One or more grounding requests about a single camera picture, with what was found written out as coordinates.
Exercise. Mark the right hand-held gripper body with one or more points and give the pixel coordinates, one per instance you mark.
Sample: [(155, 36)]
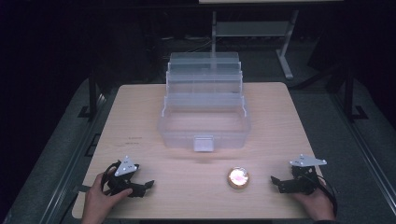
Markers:
[(300, 177)]

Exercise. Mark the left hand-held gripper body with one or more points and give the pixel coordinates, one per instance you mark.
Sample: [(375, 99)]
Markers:
[(124, 174)]

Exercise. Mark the round clear-lidded tin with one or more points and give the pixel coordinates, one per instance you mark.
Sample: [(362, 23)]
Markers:
[(238, 178)]

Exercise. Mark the clear plastic tiered storage box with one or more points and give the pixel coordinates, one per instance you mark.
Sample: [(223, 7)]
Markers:
[(204, 109)]

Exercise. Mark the person's right hand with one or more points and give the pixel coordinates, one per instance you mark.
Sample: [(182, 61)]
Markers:
[(316, 202)]

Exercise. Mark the person's left hand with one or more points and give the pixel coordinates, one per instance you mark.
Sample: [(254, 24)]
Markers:
[(99, 202)]

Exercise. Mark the grey metal stand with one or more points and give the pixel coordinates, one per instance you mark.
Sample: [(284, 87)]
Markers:
[(253, 34)]

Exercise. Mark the black metal post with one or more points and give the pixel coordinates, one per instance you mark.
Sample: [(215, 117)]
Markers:
[(350, 96), (92, 95)]

